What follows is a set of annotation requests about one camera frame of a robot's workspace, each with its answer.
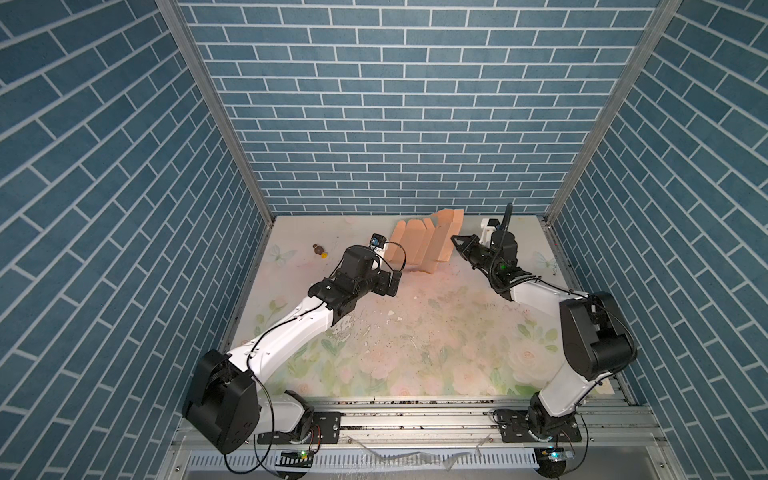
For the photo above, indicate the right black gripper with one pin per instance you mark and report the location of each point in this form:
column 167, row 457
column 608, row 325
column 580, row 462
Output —
column 466, row 250

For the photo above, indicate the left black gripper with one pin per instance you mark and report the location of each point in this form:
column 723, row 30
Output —
column 383, row 287

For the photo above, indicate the orange cardboard paper box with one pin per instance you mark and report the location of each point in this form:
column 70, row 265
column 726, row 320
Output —
column 424, row 243

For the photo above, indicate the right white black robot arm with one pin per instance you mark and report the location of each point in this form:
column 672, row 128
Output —
column 596, row 340

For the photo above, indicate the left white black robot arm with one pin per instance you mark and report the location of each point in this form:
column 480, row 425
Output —
column 227, row 401

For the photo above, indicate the small brown yellow toy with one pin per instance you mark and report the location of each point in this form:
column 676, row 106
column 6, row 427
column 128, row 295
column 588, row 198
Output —
column 320, row 251

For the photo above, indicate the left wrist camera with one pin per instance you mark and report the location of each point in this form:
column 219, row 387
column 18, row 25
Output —
column 377, row 242

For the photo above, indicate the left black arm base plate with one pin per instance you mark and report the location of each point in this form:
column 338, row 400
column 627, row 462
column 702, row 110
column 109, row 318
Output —
column 320, row 428

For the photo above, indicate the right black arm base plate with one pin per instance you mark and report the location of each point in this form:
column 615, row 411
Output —
column 535, row 425

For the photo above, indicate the white slotted cable duct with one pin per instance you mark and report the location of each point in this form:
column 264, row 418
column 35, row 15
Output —
column 358, row 460

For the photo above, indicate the aluminium mounting rail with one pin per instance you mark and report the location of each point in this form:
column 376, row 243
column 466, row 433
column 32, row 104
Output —
column 487, row 423

